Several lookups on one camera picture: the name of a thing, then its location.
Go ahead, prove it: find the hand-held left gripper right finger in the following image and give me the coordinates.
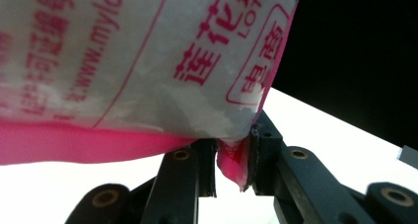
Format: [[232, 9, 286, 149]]
[[246, 110, 289, 197]]

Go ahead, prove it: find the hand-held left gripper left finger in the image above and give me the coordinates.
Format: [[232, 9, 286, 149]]
[[189, 137, 219, 198]]

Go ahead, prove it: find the pink and white seasoning bag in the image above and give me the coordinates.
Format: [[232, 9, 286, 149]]
[[0, 0, 304, 192]]

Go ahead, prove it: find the small grey flat piece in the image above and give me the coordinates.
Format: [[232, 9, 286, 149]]
[[395, 144, 418, 170]]

